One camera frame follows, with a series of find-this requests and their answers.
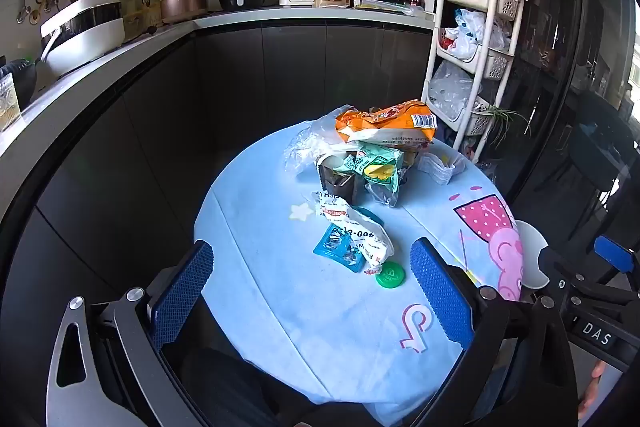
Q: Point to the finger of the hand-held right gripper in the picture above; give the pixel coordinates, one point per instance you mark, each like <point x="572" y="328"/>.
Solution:
<point x="580" y="289"/>
<point x="612" y="254"/>

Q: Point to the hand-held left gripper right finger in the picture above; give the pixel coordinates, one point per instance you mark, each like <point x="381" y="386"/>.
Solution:
<point x="442" y="297"/>

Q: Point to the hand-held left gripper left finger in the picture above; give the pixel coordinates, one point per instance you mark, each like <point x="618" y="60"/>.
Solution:
<point x="182" y="292"/>

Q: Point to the green bottle cap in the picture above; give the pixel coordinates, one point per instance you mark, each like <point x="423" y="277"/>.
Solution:
<point x="390" y="276"/>

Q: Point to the white round bin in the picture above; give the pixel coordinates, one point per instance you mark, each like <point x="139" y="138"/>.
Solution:
<point x="532" y="252"/>

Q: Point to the clear crinkled wrapper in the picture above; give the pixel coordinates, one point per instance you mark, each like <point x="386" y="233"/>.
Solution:
<point x="382" y="196"/>

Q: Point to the white red printed wrapper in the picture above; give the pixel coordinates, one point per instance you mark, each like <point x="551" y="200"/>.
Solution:
<point x="350" y="222"/>

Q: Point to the light blue packet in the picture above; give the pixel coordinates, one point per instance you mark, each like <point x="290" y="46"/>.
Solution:
<point x="331" y="247"/>

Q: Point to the green yellow snack wrapper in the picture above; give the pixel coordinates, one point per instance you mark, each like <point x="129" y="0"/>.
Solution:
<point x="372" y="167"/>

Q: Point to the orange snack bag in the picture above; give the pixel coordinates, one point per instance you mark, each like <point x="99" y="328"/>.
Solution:
<point x="380" y="122"/>

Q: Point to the person's right hand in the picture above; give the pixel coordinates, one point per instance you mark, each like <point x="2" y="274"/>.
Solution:
<point x="592" y="389"/>

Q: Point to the round table, blue cartoon cloth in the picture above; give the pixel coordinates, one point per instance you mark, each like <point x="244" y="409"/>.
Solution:
<point x="280" y="287"/>

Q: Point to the white face mask stack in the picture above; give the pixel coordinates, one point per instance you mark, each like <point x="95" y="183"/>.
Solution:
<point x="440" y="167"/>

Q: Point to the green spider plant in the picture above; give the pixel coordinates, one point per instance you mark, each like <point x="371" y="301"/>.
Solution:
<point x="502" y="114"/>

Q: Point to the glass sliding door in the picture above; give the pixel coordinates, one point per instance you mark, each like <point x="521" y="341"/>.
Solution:
<point x="550" y="57"/>

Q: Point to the clear plastic bag bundle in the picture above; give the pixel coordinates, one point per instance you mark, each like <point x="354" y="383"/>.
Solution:
<point x="450" y="89"/>

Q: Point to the kitchen counter dark cabinets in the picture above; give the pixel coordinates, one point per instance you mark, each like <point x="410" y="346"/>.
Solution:
<point x="250" y="57"/>

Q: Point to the clear beige packet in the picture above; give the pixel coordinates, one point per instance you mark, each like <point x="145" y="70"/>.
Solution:
<point x="7" y="107"/>

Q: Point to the white plastic bag bundle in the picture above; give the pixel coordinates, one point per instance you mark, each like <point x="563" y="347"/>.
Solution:
<point x="475" y="32"/>

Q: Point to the white rice cooker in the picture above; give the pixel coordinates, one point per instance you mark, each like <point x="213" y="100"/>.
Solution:
<point x="85" y="42"/>

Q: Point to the white storage rack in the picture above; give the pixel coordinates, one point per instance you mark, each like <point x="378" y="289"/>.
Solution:
<point x="500" y="2"/>

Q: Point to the bamboo utensil rack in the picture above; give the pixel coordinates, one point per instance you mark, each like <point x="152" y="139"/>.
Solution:
<point x="142" y="14"/>

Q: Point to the copper pot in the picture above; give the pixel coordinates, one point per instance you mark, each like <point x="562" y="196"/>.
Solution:
<point x="182" y="4"/>

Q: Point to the white flat box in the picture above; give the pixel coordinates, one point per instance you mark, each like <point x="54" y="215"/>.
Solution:
<point x="382" y="5"/>

